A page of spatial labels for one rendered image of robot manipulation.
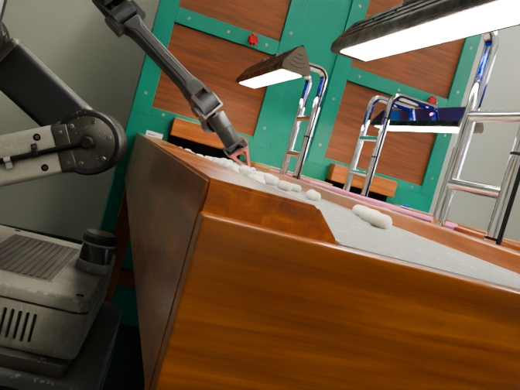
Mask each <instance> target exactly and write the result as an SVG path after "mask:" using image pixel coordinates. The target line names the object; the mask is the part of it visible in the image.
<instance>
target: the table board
mask: <svg viewBox="0 0 520 390"><path fill-rule="evenodd" d="M150 390H520V290H518V289H513V288H509V287H506V286H500V285H497V284H494V283H490V282H485V281H481V280H478V279H472V278H469V277H466V276H462V275H457V274H453V273H450V272H444V271H441V270H438V269H432V268H429V267H425V266H422V265H417V264H413V263H410V262H404V261H401V260H398V259H394V258H388V257H385V256H381V255H376V254H372V253H369V252H366V251H360V250H357V249H353V248H348V247H344V246H341V245H336V244H332V243H329V242H325V241H320V240H316V239H313V238H308V237H304V236H301V235H297V234H292V233H289V232H285V231H280V230H276V229H273V228H270V227H264V226H261V225H257V224H252V223H248V222H245V221H240V220H236V219H233V218H229V217H224V216H221V215H217V214H212V213H208V212H205V211H201V212H200V213H199V214H198V217H197V222H196V225H195V228H194V231H193V236H192V239H191V242H190V247H189V250H188V253H187V256H186V261H185V264H184V267H183V272H182V275H181V278H180V284H179V286H178V290H177V293H176V298H175V300H174V304H173V308H172V312H171V315H170V318H169V322H168V326H167V329H166V334H165V337H164V340H163V343H162V348H161V351H160V354H159V359H158V362H157V365H156V370H155V374H154V376H153V380H152V384H151V388H150Z"/></svg>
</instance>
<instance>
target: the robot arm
mask: <svg viewBox="0 0 520 390"><path fill-rule="evenodd" d="M91 1H92V2H93V3H94V4H95V5H96V7H97V8H98V9H99V10H100V11H101V13H102V14H103V15H104V16H105V19H104V20H105V22H106V24H107V26H108V27H109V28H110V29H111V30H112V31H113V32H114V33H115V35H116V36H117V37H118V38H119V37H121V36H122V35H124V34H125V35H126V36H128V37H130V38H131V39H133V40H134V41H135V42H136V43H137V44H138V45H139V46H140V47H141V48H142V49H143V50H144V51H145V52H146V53H147V55H148V56H149V57H150V58H151V59H152V60H153V61H154V62H155V63H156V64H157V65H158V66H159V68H160V69H161V70H162V71H163V72H164V73H165V74H166V75H167V76H168V77H169V78H170V79H171V80H172V81H173V83H174V84H175V85H176V86H177V87H178V88H179V89H180V91H181V92H182V94H183V96H184V97H185V98H186V99H187V100H188V102H189V106H190V107H191V111H192V112H193V113H194V115H195V116H196V117H197V118H198V119H199V121H200V123H201V128H202V130H203V131H204V132H206V133H207V134H211V133H214V132H216V133H217V136H218V137H219V139H220V140H221V142H222V143H223V145H224V147H222V149H223V151H224V153H225V155H227V156H228V157H229V158H231V159H232V160H234V161H235V162H236V163H238V164H239V165H245V164H244V163H243V162H241V161H240V160H239V159H237V157H236V156H238V155H240V154H241V153H243V152H244V154H245V160H246V163H247V165H245V166H249V167H250V168H251V164H250V159H249V151H248V143H247V141H246V139H245V138H240V137H239V136H238V133H237V132H236V131H235V129H234V127H233V126H232V124H231V123H230V121H229V120H228V117H227V116H226V114H225V113H224V111H219V112H215V111H216V110H217V109H218V108H219V107H221V106H222V105H223V104H222V102H221V101H220V99H219V98H218V97H217V95H216V94H215V93H214V92H213V91H212V90H211V89H210V88H209V87H208V86H207V85H206V86H205V85H204V84H203V83H202V82H201V81H200V80H198V79H197V78H195V77H194V76H193V75H192V74H191V73H190V72H189V71H188V70H187V69H186V68H185V67H184V66H183V65H182V64H181V63H180V62H179V61H178V60H177V59H176V58H175V56H174V55H172V54H171V52H170V51H168V49H167V48H165V47H164V45H163V44H162V43H161V42H160V41H159V40H158V39H157V38H156V37H155V36H154V35H153V34H152V33H151V32H150V31H149V29H148V28H147V27H146V26H145V24H144V22H143V20H144V19H145V17H146V14H145V12H144V11H143V10H142V9H141V8H140V7H139V5H138V4H137V3H136V2H135V1H134V0H131V1H128V0H91ZM114 7H115V8H114ZM216 105H217V106H216Z"/></svg>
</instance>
